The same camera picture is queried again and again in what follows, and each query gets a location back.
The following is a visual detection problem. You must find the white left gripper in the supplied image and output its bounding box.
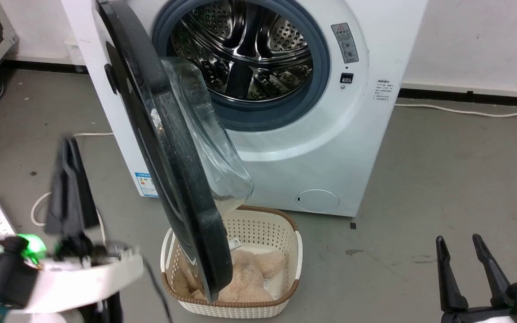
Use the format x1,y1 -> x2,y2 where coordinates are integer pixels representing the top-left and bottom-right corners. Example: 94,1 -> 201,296
18,137 -> 145,312

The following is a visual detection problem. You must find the black round glass washer door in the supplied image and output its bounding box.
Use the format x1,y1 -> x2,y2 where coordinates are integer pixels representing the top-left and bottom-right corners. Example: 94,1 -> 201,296
93,0 -> 254,303

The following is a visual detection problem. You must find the white front-load washing machine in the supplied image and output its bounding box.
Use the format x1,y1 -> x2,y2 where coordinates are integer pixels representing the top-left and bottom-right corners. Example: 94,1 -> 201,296
61,0 -> 429,218

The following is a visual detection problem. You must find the cream perforated laundry basket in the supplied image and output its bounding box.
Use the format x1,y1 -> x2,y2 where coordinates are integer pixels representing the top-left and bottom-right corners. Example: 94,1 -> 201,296
160,205 -> 304,319

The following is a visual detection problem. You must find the beige plush toy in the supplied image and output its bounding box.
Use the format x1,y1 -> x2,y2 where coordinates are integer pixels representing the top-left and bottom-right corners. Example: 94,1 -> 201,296
172,249 -> 286,303

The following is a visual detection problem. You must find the thin black left gripper cable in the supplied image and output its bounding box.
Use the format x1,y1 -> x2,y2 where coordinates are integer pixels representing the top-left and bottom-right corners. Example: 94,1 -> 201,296
142,259 -> 174,323

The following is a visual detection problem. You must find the long white floor cable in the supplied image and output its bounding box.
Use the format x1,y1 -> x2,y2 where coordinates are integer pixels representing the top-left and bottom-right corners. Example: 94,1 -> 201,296
394,103 -> 517,118

